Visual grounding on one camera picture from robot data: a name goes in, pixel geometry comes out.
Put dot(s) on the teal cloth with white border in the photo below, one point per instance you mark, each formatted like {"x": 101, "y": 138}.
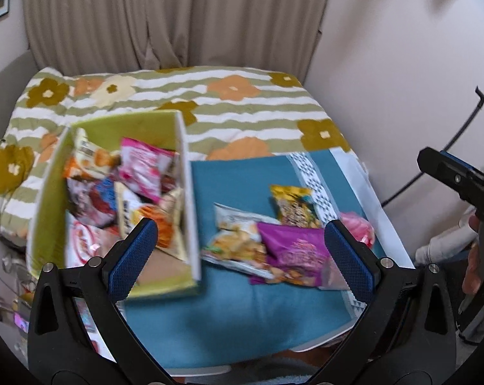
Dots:
{"x": 234, "y": 321}

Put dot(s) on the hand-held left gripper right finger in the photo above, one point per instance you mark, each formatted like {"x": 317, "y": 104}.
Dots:
{"x": 350, "y": 260}

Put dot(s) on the purple snack packet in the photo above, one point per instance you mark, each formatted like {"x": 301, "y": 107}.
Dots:
{"x": 298, "y": 252}

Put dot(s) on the pink red plastic packet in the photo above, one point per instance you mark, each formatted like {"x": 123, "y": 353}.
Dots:
{"x": 360, "y": 226}

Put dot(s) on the person's right hand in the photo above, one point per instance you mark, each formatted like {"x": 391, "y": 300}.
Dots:
{"x": 472, "y": 264}

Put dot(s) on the black floor lamp stand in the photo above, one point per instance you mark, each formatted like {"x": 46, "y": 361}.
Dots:
{"x": 481, "y": 98}

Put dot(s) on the pale purple cartoon packet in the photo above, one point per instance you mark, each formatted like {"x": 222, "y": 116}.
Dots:
{"x": 79, "y": 200}

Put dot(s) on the white red striped packet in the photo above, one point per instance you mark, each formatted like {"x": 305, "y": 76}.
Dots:
{"x": 83, "y": 244}

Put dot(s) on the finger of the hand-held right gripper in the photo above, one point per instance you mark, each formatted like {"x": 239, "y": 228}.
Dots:
{"x": 454, "y": 176}

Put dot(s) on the white potato chip packet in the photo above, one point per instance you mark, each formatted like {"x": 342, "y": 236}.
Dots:
{"x": 234, "y": 240}

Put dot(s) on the blue red cartoon packet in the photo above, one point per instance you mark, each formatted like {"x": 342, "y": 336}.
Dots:
{"x": 104, "y": 198}

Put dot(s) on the pink snack packet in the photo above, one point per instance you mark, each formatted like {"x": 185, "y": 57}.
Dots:
{"x": 145, "y": 168}

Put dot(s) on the beige pleated curtain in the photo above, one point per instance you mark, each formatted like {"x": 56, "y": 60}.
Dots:
{"x": 165, "y": 12}

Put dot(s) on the white brown snack packet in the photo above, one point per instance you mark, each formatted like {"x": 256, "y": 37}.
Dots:
{"x": 90, "y": 148}

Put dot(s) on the grey padded headboard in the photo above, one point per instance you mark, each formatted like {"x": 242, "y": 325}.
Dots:
{"x": 13, "y": 72}

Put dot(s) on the orange chip packet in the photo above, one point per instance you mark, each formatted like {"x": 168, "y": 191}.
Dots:
{"x": 75, "y": 171}

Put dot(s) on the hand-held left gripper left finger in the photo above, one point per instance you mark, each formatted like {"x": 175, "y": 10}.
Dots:
{"x": 131, "y": 260}

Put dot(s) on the green cardboard box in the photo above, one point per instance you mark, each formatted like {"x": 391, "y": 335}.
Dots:
{"x": 51, "y": 224}

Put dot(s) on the cluttered shelf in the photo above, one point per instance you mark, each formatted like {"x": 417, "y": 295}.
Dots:
{"x": 9, "y": 296}

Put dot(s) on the floral striped duvet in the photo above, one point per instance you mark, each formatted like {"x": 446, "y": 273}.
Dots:
{"x": 242, "y": 104}

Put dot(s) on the yellow black snack packet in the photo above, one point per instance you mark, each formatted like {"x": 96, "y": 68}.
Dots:
{"x": 294, "y": 206}

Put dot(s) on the white packet with orange sticks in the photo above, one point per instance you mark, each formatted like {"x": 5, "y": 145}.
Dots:
{"x": 153, "y": 216}

